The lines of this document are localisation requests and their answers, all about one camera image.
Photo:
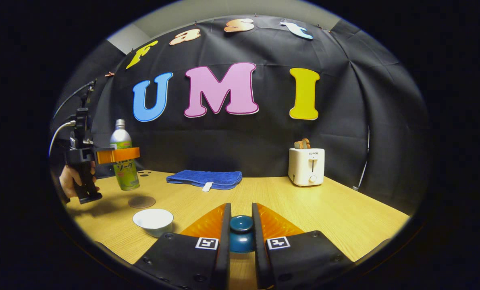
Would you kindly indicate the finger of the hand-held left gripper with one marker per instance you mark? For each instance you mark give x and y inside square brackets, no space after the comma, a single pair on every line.
[119,155]

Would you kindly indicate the white toaster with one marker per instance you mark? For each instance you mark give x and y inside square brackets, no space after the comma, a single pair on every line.
[306,167]

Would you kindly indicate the blue folded towel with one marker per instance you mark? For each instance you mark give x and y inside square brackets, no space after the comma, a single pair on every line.
[203,178]

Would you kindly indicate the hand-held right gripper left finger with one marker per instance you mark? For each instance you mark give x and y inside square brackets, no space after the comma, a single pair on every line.
[223,249]

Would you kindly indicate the black backdrop cloth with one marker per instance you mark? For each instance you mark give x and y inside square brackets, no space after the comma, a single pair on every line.
[264,141]

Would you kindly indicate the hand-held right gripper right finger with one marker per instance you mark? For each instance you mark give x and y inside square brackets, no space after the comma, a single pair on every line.
[259,249]

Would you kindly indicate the brown round coaster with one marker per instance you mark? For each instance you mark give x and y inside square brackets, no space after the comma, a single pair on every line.
[142,201]

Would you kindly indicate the brown bread slice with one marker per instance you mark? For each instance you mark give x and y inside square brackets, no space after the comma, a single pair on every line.
[302,143]

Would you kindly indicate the silver green-label water bottle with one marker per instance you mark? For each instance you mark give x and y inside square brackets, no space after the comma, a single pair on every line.
[126,177]

